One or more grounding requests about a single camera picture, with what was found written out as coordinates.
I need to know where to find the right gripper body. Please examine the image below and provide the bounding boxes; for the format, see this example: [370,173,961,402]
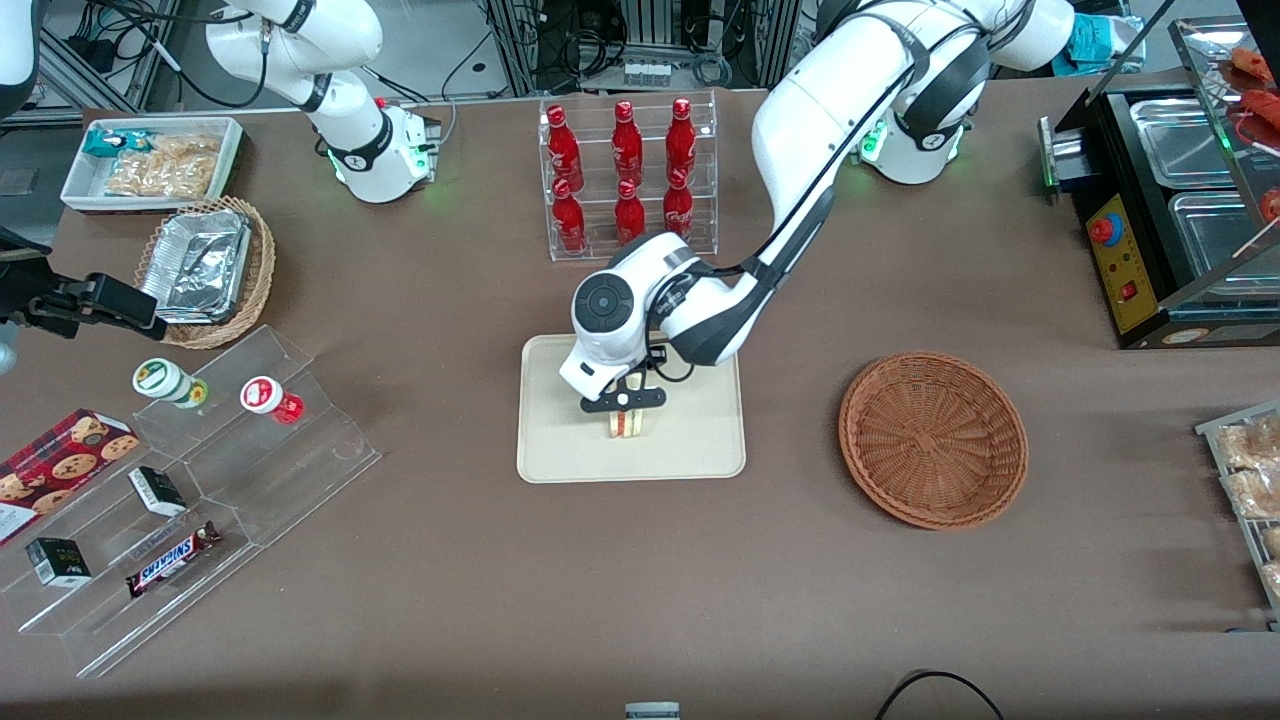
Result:
[0,228,51,376]

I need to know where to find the cream plastic tray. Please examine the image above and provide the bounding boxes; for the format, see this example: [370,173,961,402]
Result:
[516,333,748,485]

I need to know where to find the grey snack tray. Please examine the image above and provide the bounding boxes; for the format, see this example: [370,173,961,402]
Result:
[60,117,246,215]

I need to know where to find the oval wicker basket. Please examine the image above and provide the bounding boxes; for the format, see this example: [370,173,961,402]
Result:
[134,196,277,350]

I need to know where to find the round brown wicker basket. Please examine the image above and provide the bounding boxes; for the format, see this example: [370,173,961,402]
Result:
[838,350,1029,531]

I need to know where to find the grey pastry tray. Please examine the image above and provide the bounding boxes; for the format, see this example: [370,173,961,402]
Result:
[1195,400,1280,629]

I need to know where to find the stack of foil trays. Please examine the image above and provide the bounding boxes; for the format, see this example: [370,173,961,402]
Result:
[140,210,252,327]

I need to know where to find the green lid cup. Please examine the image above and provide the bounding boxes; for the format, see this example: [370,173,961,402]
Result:
[132,357,210,410]

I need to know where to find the clear acrylic bottle rack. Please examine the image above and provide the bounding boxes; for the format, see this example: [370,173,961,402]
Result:
[538,90,719,263]

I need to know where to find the bag of crackers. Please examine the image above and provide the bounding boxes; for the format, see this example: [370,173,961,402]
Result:
[105,135,222,200]

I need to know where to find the red cola bottle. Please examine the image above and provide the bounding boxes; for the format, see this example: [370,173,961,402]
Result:
[552,180,589,253]
[546,105,585,191]
[666,97,698,186]
[612,100,645,187]
[663,168,696,241]
[614,180,648,247]

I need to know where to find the teal snack pack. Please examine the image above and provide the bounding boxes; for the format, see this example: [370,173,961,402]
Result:
[82,129,153,160]

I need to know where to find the red lid cup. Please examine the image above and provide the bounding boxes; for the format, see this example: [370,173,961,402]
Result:
[240,375,306,426]

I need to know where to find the red cookie box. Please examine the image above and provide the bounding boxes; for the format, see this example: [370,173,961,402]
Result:
[0,408,141,547]

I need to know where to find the small black box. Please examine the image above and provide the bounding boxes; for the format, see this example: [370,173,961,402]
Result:
[25,537,93,588]
[128,466,189,519]

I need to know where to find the clear acrylic step display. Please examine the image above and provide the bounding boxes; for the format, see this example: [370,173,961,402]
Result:
[0,325,383,680]

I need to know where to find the snickers chocolate bar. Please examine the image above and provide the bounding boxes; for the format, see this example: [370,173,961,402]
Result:
[125,521,223,599]

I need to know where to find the black food warmer cabinet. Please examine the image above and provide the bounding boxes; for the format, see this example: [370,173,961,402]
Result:
[1038,15,1280,351]

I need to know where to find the teal plastic bag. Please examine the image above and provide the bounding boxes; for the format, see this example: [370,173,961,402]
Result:
[1064,14,1143,77]

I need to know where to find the steel food pan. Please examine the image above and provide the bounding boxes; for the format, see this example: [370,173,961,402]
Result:
[1168,190,1280,277]
[1130,97,1238,190]

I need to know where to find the bagged pastry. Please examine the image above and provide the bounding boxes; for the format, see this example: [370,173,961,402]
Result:
[1215,417,1280,471]
[1222,468,1280,521]

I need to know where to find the red sausage skewer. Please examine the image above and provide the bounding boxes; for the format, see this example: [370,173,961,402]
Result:
[1238,88,1280,146]
[1228,47,1280,86]

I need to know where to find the black floor cable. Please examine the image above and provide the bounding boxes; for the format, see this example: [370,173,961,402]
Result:
[875,669,1006,720]

